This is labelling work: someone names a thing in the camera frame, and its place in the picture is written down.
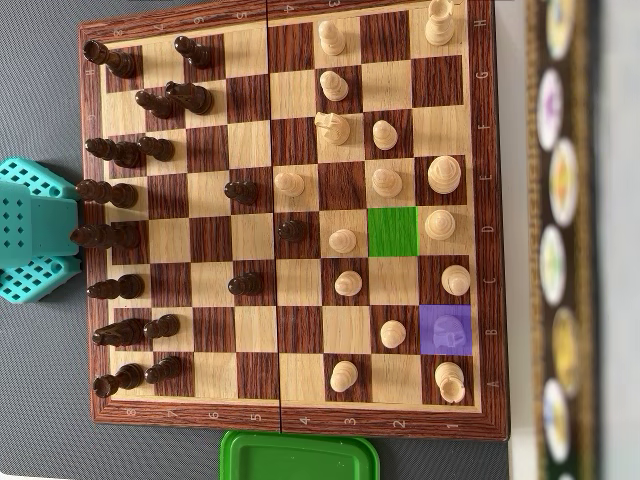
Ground white wooden knight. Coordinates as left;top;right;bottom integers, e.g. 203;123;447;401
432;315;463;350
314;110;353;147

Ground white wooden pawn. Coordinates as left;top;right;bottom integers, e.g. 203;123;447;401
273;172;306;198
318;70;350;103
318;20;347;57
328;228;357;254
333;269;363;297
380;319;408;350
329;360;360;394
372;119;399;151

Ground dark wooden pawn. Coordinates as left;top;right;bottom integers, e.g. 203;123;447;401
173;35;214;70
227;272;264;298
143;313;182;342
144;355;184;386
137;135;176;163
277;219;309;244
224;179;260;206
134;89;174;120

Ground wooden folding chessboard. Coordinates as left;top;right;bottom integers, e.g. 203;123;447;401
77;0;511;442

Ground white wooden queen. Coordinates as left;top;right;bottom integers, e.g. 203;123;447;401
424;209;457;242

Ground white wooden king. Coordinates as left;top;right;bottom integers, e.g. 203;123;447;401
427;155;463;196

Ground white wooden rook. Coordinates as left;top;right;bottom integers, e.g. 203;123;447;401
433;360;467;405
424;0;464;47

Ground dark wooden knight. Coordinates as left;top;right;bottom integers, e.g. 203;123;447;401
164;81;215;117
92;318;147;348

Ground dark wooden bishop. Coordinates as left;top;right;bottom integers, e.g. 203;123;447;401
84;138;144;169
87;273;147;301

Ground dark wooden queen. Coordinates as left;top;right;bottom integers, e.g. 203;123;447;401
69;222;142;251

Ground dark wooden king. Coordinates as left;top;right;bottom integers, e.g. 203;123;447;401
75;179;139;209

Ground green plastic tray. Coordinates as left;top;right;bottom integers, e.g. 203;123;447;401
219;428;380;480

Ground black box with coin prints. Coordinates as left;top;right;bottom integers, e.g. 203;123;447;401
524;0;604;480

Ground dark wooden rook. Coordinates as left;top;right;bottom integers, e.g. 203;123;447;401
82;39;138;80
93;363;144;400

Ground dark grey mat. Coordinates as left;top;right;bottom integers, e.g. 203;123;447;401
0;0;512;480

